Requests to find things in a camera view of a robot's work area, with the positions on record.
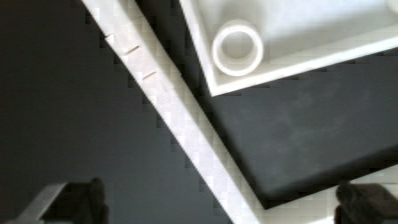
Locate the white square tabletop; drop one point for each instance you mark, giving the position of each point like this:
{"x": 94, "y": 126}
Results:
{"x": 265, "y": 39}

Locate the white U-shaped obstacle fence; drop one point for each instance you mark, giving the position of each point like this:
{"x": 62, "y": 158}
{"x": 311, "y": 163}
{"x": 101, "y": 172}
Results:
{"x": 138, "y": 50}

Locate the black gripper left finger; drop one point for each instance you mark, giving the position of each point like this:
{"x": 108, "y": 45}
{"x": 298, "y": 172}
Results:
{"x": 67, "y": 204}

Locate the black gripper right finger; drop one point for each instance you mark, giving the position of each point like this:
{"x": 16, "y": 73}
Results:
{"x": 368, "y": 204}

